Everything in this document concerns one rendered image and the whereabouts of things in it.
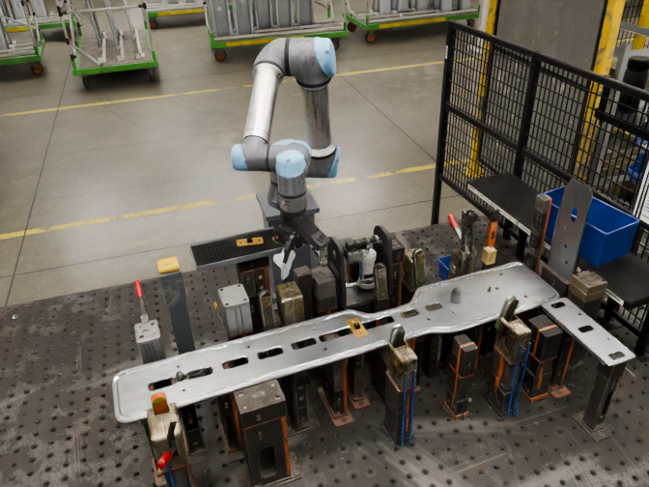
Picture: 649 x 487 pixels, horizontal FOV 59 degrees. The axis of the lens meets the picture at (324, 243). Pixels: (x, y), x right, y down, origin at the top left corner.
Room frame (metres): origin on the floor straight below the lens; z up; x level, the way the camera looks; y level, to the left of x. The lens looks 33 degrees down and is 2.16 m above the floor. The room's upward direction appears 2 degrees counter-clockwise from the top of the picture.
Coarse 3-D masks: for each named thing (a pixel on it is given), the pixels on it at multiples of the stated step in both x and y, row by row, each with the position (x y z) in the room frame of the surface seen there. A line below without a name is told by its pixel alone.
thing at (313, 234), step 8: (296, 216) 1.36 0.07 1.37; (304, 216) 1.37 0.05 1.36; (296, 224) 1.34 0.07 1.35; (304, 224) 1.34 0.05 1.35; (312, 224) 1.35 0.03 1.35; (304, 232) 1.32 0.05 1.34; (312, 232) 1.32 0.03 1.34; (320, 232) 1.33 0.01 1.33; (312, 240) 1.30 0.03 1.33; (320, 240) 1.30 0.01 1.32; (328, 240) 1.31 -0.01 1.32; (320, 248) 1.29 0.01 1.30
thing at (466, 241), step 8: (464, 216) 1.61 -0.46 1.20; (472, 216) 1.58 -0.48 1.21; (464, 224) 1.60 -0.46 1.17; (472, 224) 1.61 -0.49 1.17; (464, 232) 1.60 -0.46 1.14; (472, 232) 1.60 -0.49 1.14; (464, 240) 1.59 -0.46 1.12; (472, 240) 1.60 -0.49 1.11; (464, 248) 1.59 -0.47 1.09; (472, 248) 1.59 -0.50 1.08; (472, 256) 1.59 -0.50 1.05
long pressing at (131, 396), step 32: (448, 288) 1.49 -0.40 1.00; (480, 288) 1.48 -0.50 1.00; (512, 288) 1.47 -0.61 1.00; (544, 288) 1.47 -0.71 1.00; (320, 320) 1.35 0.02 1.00; (416, 320) 1.33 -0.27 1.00; (448, 320) 1.33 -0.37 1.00; (480, 320) 1.33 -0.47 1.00; (192, 352) 1.23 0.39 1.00; (224, 352) 1.23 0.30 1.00; (256, 352) 1.22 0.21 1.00; (288, 352) 1.22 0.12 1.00; (320, 352) 1.21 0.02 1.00; (352, 352) 1.21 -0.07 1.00; (128, 384) 1.11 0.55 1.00; (192, 384) 1.11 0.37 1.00; (224, 384) 1.10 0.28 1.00; (256, 384) 1.11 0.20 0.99; (128, 416) 1.00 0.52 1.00
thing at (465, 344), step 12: (456, 336) 1.27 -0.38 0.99; (456, 348) 1.25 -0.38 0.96; (468, 348) 1.22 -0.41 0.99; (456, 360) 1.23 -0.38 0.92; (468, 360) 1.21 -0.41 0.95; (456, 372) 1.23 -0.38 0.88; (468, 372) 1.20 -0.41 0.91; (456, 384) 1.23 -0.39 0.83; (468, 384) 1.22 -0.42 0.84; (456, 396) 1.22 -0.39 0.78; (444, 408) 1.25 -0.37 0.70; (456, 408) 1.21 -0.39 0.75
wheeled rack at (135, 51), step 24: (72, 0) 8.61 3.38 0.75; (144, 0) 7.13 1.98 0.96; (72, 24) 7.75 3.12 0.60; (144, 24) 8.87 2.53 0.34; (72, 48) 6.98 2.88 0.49; (96, 48) 7.79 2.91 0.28; (120, 48) 7.61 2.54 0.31; (144, 48) 7.70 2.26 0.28; (72, 72) 6.83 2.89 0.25; (96, 72) 6.90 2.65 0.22
